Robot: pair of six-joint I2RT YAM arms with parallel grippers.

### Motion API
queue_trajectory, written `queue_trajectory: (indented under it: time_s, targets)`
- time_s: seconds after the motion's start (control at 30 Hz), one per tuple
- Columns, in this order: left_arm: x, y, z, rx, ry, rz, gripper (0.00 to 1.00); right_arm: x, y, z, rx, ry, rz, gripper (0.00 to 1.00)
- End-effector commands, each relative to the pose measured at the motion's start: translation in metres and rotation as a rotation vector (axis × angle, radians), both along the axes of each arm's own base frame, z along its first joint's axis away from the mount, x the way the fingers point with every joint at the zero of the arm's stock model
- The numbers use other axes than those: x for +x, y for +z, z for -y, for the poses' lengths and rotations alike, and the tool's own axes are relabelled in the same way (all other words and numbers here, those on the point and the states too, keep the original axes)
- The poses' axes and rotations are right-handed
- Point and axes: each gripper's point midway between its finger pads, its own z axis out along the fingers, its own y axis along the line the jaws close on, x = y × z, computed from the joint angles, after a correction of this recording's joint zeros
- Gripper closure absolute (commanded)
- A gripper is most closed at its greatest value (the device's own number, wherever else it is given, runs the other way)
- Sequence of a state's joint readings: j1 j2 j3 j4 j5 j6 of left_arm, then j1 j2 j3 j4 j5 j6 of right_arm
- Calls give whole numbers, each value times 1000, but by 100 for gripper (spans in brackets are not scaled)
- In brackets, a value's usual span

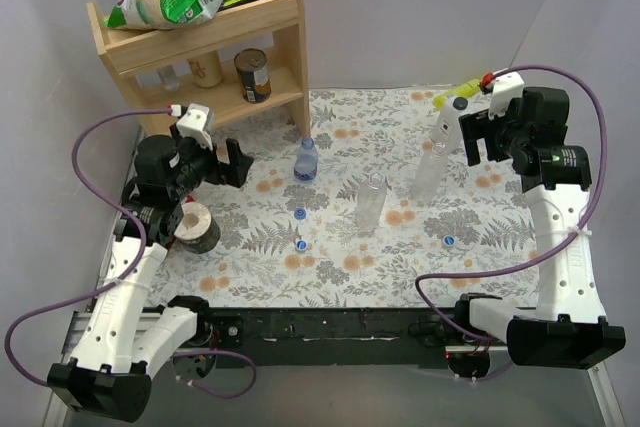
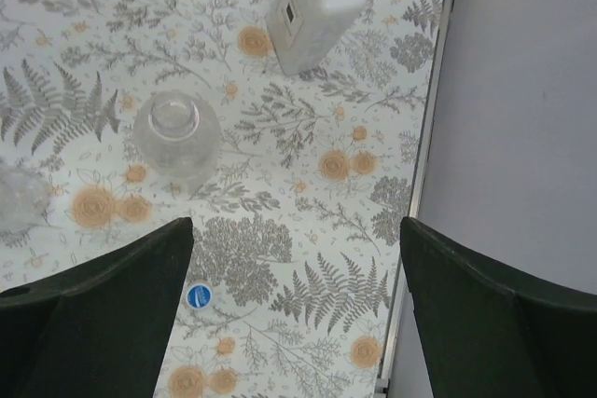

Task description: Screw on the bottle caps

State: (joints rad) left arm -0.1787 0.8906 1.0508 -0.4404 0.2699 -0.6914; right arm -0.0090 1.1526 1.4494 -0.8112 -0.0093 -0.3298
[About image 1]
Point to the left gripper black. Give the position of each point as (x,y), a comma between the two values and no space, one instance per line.
(220,168)

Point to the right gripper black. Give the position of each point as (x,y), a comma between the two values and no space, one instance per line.
(486,130)

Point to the white bottle black cap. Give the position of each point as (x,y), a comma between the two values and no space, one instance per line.
(447,132)

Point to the floral table mat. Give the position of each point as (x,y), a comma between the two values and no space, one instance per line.
(400,263)

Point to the toilet paper roll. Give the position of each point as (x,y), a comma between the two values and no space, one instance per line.
(197,232)

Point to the small blue-label water bottle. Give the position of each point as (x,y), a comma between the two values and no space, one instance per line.
(306,163)

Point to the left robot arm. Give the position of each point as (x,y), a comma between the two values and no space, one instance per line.
(110,370)

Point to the blue bottle cap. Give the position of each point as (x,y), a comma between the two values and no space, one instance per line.
(301,246)
(448,241)
(300,213)

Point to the clear bottle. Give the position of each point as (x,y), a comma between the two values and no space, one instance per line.
(371,197)
(169,78)
(430,173)

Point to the wooden shelf unit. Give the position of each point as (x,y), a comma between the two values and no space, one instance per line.
(127,54)

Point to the beige cup on shelf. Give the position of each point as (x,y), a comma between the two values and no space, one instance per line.
(206,69)

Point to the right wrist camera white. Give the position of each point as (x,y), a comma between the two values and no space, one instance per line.
(502,86)

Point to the clear bottle on shelf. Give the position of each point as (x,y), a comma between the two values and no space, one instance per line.
(169,78)

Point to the tin can with label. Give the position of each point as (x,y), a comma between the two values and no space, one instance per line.
(252,71)

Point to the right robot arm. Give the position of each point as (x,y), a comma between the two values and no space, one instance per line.
(568,328)

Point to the yellow squeeze bottle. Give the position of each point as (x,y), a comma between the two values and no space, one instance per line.
(465,90)

